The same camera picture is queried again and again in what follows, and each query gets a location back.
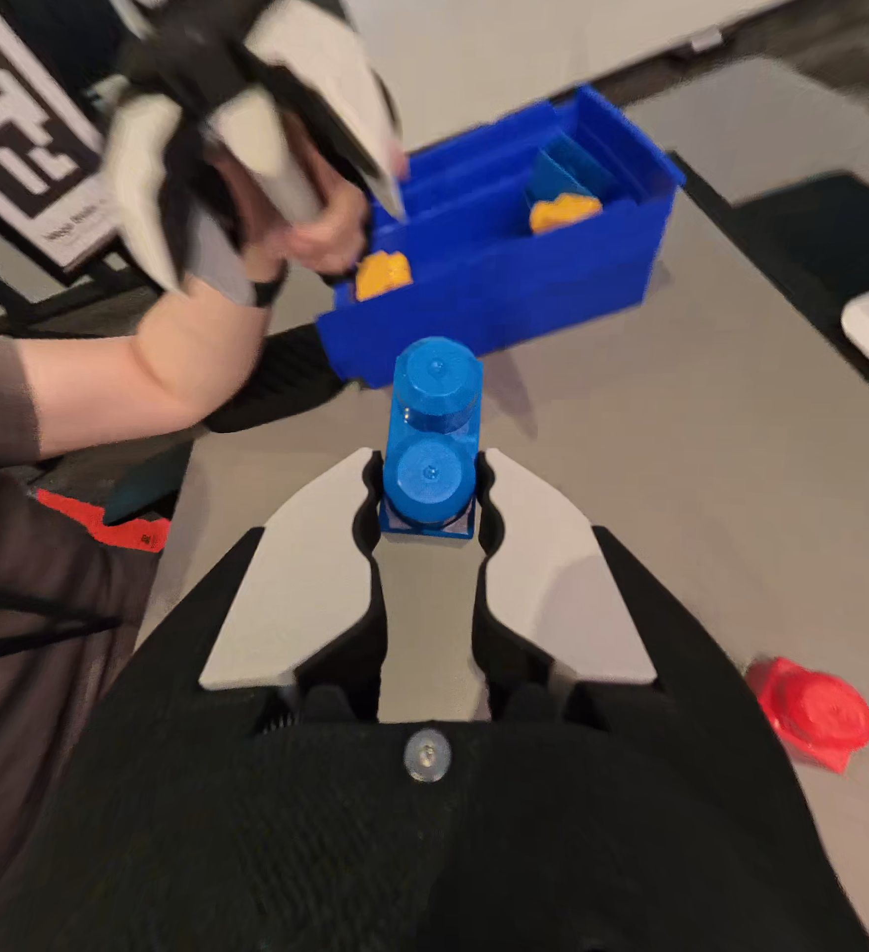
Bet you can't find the black mat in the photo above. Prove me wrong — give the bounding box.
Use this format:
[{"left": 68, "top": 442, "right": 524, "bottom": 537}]
[{"left": 732, "top": 173, "right": 869, "bottom": 336}]

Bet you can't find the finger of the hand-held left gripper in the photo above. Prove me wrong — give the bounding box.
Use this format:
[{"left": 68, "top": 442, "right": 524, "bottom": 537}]
[
  {"left": 207, "top": 93, "right": 324, "bottom": 224},
  {"left": 244, "top": 0, "right": 407, "bottom": 217}
]

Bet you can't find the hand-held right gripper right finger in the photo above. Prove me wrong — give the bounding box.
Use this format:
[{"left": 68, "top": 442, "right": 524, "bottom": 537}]
[{"left": 475, "top": 448, "right": 658, "bottom": 685}]

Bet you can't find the person's left hand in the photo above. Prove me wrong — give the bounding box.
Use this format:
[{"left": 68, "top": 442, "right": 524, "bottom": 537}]
[{"left": 237, "top": 119, "right": 372, "bottom": 287}]

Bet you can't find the red one-stud block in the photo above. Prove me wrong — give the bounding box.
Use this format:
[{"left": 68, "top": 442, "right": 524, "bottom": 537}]
[{"left": 745, "top": 656, "right": 869, "bottom": 774}]

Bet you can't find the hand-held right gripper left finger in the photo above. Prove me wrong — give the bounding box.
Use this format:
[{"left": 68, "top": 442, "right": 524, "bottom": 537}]
[{"left": 198, "top": 446, "right": 388, "bottom": 691}]

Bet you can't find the framed marker sign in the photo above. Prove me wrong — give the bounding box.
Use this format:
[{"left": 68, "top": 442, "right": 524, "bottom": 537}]
[{"left": 0, "top": 0, "right": 119, "bottom": 272}]

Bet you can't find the person's brown shirt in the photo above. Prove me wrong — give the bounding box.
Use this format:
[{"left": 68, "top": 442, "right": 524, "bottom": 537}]
[{"left": 0, "top": 335, "right": 205, "bottom": 952}]

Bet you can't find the black strap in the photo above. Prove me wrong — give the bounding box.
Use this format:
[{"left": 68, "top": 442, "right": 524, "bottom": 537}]
[{"left": 0, "top": 580, "right": 123, "bottom": 666}]

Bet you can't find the person's left forearm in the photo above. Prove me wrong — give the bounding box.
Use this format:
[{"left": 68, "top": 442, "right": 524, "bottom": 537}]
[{"left": 18, "top": 271, "right": 287, "bottom": 458}]

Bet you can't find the black wristband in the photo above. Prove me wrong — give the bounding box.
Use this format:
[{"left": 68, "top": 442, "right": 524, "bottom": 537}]
[{"left": 250, "top": 264, "right": 289, "bottom": 308}]

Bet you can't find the dark green chair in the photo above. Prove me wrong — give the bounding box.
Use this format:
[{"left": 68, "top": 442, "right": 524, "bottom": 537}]
[{"left": 103, "top": 439, "right": 193, "bottom": 525}]

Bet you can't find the blue plastic bin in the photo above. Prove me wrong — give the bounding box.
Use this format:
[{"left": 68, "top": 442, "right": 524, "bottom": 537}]
[{"left": 315, "top": 83, "right": 687, "bottom": 389}]

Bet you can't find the red lanyard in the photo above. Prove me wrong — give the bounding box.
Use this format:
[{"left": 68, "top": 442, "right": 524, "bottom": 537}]
[{"left": 35, "top": 488, "right": 171, "bottom": 553}]

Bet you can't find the blue two-stud block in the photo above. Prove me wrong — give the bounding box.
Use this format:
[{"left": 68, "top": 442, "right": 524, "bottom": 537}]
[{"left": 378, "top": 336, "right": 485, "bottom": 540}]

